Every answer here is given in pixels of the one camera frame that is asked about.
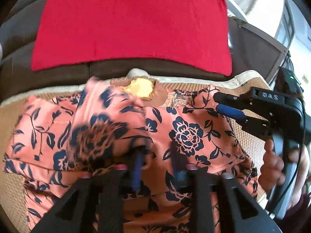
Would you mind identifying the orange floral patterned garment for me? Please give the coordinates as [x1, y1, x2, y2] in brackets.
[3, 78, 258, 232]

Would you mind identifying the person's right hand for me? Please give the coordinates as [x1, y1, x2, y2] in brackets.
[258, 139, 311, 210]

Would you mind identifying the woven bamboo seat mat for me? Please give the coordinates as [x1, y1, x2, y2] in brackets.
[1, 68, 270, 232]

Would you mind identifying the dark brown leather sofa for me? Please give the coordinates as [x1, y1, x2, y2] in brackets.
[1, 0, 287, 100]

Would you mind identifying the brown garment with yellow patch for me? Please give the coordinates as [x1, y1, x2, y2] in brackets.
[110, 76, 168, 106]

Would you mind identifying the red cloth on sofa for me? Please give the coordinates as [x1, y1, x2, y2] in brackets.
[31, 0, 232, 76]

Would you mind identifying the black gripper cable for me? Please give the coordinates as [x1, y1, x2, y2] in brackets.
[267, 97, 308, 218]

